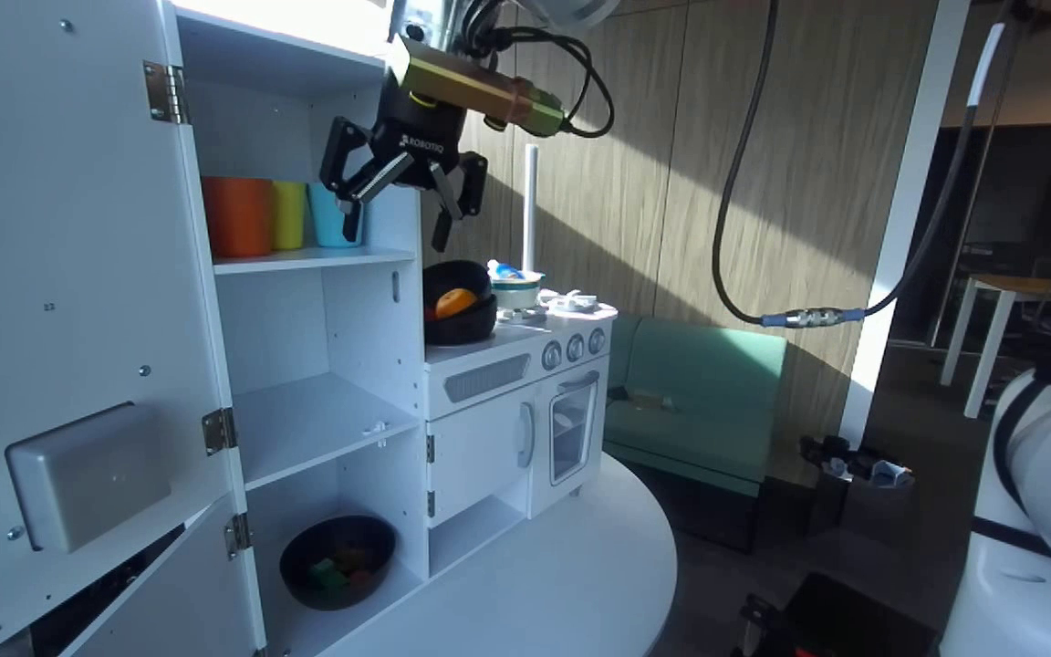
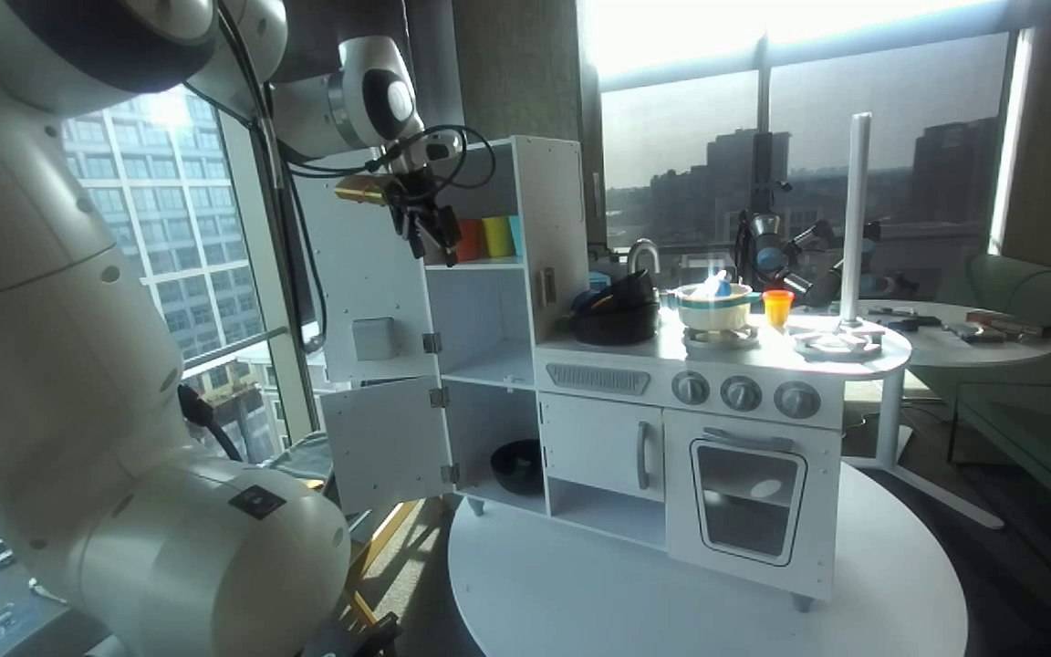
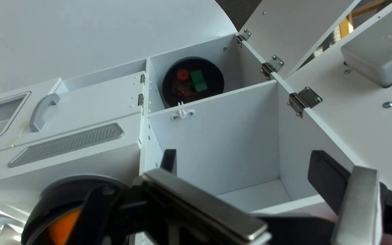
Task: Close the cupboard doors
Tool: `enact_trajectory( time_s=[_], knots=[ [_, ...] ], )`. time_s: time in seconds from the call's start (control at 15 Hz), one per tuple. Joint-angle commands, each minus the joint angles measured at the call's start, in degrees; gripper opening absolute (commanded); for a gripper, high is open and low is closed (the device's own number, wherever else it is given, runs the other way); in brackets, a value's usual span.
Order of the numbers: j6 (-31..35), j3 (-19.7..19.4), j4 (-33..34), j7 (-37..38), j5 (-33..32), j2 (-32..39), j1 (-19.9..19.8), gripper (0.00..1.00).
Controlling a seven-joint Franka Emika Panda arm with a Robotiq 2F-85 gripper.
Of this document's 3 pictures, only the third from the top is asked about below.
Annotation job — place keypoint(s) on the grey vent grille panel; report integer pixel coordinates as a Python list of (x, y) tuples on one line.
[(69, 144)]

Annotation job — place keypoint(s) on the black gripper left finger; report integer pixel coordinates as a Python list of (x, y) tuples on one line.
[(197, 204)]

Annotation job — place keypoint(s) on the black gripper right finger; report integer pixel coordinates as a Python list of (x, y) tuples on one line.
[(360, 204)]

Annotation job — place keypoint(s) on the tall white cupboard door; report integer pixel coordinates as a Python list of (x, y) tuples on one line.
[(341, 117)]

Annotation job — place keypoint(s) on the silver door hinge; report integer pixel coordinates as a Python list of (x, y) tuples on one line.
[(244, 35), (271, 67), (305, 99)]

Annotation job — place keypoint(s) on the white box on door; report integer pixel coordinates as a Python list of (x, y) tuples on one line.
[(382, 49)]

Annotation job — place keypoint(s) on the grey toy faucet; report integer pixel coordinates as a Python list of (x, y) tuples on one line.
[(1, 225)]

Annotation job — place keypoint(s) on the green toy block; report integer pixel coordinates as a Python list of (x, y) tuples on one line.
[(198, 80)]

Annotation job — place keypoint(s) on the orange toy fruit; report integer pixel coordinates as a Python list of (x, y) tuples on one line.
[(62, 229)]

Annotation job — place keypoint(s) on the short white cupboard door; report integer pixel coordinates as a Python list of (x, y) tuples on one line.
[(296, 27)]

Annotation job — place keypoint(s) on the red toy block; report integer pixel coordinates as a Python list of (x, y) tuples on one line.
[(183, 75)]

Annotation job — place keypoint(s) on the white door catch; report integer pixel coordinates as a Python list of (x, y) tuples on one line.
[(183, 112)]

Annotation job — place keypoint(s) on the black bowl holding toy blocks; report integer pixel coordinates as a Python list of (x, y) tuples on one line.
[(173, 93)]

